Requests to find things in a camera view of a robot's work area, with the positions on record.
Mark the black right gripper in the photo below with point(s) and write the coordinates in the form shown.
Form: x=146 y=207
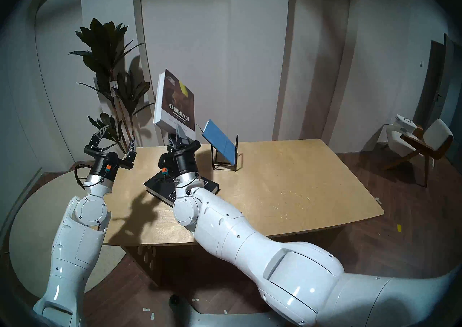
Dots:
x=184 y=160

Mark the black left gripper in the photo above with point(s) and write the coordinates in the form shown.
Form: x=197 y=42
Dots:
x=108 y=164

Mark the white book brown cover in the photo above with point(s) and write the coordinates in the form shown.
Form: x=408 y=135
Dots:
x=177 y=102

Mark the thin blue book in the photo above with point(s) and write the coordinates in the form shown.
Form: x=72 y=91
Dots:
x=216 y=137

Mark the thick black hardcover book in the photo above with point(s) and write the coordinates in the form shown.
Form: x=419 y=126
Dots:
x=153 y=187

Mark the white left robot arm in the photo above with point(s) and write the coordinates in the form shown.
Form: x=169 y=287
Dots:
x=75 y=243

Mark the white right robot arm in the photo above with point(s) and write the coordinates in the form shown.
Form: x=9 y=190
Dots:
x=288 y=268

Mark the white plant tag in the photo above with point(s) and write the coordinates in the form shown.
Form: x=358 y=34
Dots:
x=113 y=89

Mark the tall green potted plant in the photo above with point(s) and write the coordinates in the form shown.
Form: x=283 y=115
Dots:
x=104 y=48

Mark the round beige rug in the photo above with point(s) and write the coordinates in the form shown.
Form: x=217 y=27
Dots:
x=32 y=221

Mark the black round base knob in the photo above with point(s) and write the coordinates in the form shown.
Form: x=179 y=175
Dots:
x=175 y=299

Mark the white wooden armchair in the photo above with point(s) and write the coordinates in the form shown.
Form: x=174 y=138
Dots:
x=436 y=135

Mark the dark door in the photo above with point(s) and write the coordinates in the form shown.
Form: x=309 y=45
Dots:
x=435 y=95

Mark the grey metal robot base plate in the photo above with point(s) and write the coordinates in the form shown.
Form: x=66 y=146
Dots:
x=216 y=321

